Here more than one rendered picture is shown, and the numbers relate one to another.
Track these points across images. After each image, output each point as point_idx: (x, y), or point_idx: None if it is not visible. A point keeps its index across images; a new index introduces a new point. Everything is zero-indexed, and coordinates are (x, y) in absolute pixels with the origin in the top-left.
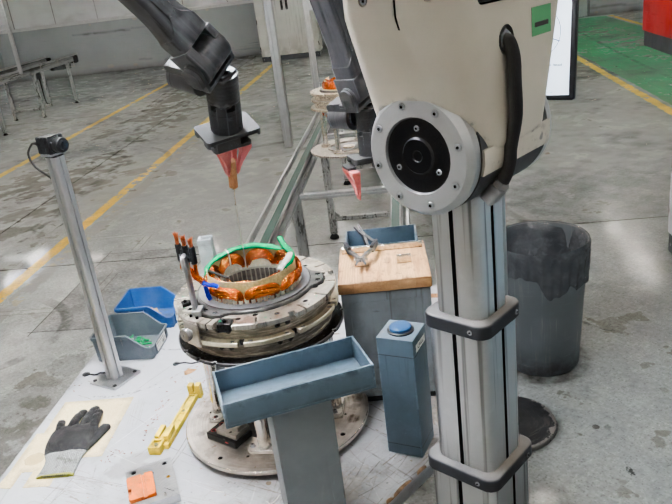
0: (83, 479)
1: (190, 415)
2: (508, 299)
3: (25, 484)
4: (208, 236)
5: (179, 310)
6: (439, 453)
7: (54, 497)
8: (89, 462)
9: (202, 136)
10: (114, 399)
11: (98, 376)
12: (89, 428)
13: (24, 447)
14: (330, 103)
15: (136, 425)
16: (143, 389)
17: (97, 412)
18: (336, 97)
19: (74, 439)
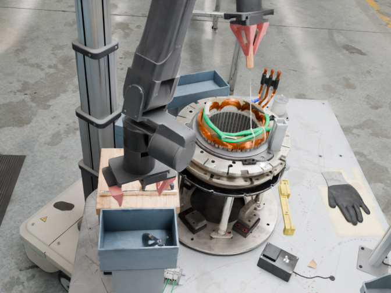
0: (313, 171)
1: (276, 202)
2: (76, 41)
3: (344, 170)
4: (280, 124)
5: (273, 114)
6: (119, 107)
7: (319, 161)
8: (320, 181)
9: (262, 8)
10: (350, 235)
11: (387, 262)
12: (339, 199)
13: (373, 196)
14: (189, 129)
15: (313, 207)
16: (336, 245)
17: (347, 214)
18: (183, 136)
19: (340, 189)
